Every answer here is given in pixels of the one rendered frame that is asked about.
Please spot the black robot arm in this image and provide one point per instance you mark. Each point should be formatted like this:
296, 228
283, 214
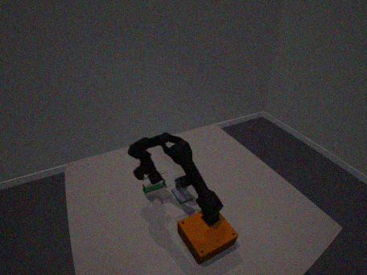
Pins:
181, 154

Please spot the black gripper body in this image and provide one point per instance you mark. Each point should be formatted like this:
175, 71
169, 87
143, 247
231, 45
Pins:
155, 176

